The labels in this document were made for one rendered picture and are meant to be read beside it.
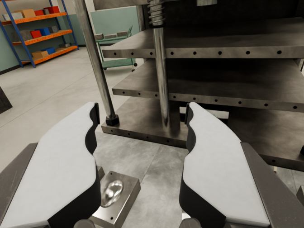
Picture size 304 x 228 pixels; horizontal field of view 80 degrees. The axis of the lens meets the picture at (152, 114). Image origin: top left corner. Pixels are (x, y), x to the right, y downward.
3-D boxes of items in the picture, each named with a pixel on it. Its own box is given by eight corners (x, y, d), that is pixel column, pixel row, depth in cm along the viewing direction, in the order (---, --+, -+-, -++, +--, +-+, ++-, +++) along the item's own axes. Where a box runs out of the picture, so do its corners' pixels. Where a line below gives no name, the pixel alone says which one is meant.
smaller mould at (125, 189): (117, 234, 67) (113, 224, 64) (86, 220, 73) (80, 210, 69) (141, 188, 82) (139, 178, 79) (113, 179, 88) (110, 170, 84)
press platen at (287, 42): (342, 58, 68) (348, 44, 66) (103, 58, 111) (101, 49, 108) (299, 25, 124) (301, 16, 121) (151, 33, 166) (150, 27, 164)
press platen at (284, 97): (317, 114, 82) (321, 104, 79) (112, 94, 124) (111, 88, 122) (288, 61, 137) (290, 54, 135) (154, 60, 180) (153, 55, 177)
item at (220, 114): (225, 137, 106) (229, 111, 97) (180, 130, 116) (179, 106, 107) (230, 97, 144) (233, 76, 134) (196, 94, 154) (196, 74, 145)
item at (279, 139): (330, 176, 85) (335, 167, 81) (102, 132, 135) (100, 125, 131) (294, 94, 148) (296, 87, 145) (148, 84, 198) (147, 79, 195)
